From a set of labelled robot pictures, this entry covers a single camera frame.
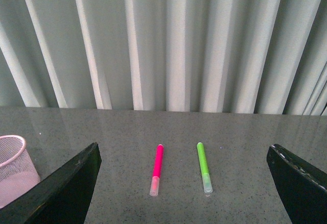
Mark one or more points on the grey pleated curtain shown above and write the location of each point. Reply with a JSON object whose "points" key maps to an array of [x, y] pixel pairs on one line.
{"points": [[233, 56]]}

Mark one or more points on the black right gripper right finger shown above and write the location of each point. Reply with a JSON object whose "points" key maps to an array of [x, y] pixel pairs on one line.
{"points": [[300, 185]]}

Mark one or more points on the green highlighter pen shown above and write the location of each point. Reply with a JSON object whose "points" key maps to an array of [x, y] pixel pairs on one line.
{"points": [[207, 185]]}

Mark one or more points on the pink mesh pen cup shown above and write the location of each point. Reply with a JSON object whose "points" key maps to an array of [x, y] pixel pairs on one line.
{"points": [[18, 173]]}

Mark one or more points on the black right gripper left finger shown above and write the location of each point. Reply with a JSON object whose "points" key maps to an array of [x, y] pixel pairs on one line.
{"points": [[62, 197]]}

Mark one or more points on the pink highlighter pen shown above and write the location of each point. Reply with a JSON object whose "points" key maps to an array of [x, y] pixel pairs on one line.
{"points": [[154, 189]]}

